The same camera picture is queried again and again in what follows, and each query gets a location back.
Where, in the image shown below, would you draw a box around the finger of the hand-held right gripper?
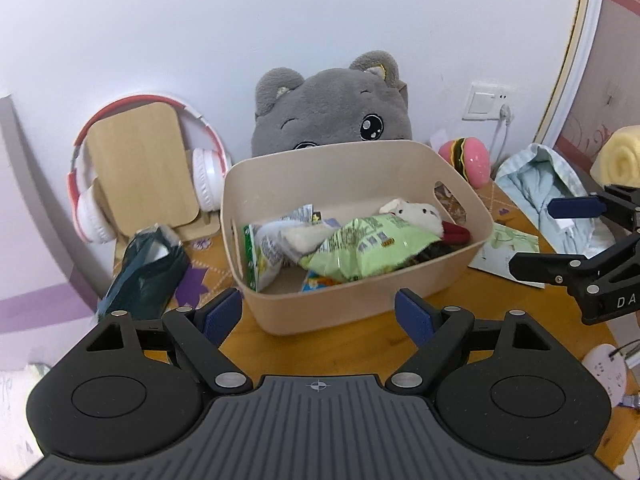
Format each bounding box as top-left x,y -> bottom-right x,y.
547,185 -> 640,231
507,236 -> 640,287

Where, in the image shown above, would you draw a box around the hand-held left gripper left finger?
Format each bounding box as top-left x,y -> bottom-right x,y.
85,287 -> 253,395

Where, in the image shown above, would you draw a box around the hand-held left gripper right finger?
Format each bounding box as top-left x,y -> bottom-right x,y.
390,287 -> 551,393

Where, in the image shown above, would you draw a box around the green white snack packet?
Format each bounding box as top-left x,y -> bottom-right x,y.
243,204 -> 341,293

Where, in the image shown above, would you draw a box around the light green snack bag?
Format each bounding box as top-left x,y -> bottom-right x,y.
299,214 -> 446,283

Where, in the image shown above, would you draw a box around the red fabric item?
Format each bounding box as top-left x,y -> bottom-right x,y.
440,222 -> 472,246

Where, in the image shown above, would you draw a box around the blue colourful snack packet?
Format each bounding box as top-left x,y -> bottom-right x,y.
301,270 -> 342,294

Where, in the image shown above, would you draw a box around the small white plush toy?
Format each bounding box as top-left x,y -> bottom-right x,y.
378,199 -> 446,238

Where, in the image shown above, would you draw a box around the beige plastic storage box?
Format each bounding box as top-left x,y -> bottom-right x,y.
220,140 -> 495,336

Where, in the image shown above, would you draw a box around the wooden desktop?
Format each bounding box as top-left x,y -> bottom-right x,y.
95,175 -> 640,480

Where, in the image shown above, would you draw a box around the pale green flat packet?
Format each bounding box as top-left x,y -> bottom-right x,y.
470,222 -> 547,291

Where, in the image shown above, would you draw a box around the light blue cloth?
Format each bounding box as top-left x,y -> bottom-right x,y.
495,142 -> 613,256

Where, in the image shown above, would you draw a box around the brown patterned hair clip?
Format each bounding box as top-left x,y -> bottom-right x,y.
410,241 -> 452,264

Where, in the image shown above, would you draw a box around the yellow rolled towel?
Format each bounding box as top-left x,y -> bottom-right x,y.
590,127 -> 640,189

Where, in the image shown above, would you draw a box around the white round device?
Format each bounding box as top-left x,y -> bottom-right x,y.
581,342 -> 632,404

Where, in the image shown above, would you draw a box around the dark green plastic bag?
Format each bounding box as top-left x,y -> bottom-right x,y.
96,225 -> 192,323

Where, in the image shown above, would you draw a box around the pink hamburger plush toy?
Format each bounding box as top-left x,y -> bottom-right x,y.
439,136 -> 492,189

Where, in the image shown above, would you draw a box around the dark long carton box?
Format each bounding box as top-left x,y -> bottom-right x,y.
309,211 -> 346,228

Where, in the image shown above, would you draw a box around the red white headphones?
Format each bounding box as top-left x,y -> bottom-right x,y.
67,94 -> 232,245

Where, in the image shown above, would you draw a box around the wooden headphone stand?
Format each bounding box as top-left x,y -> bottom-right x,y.
84,101 -> 223,243

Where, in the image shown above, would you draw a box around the grey plush toy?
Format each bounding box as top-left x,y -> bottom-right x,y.
251,50 -> 415,158

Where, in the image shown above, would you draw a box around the white cloth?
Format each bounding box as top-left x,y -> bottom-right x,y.
0,362 -> 49,467

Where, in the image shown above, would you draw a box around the white plug with cable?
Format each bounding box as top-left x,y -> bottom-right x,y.
487,104 -> 516,171

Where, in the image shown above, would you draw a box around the white wall socket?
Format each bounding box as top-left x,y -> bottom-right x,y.
462,82 -> 516,123

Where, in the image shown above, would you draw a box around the white gold trim frame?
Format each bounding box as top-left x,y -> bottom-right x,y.
535,0 -> 608,148

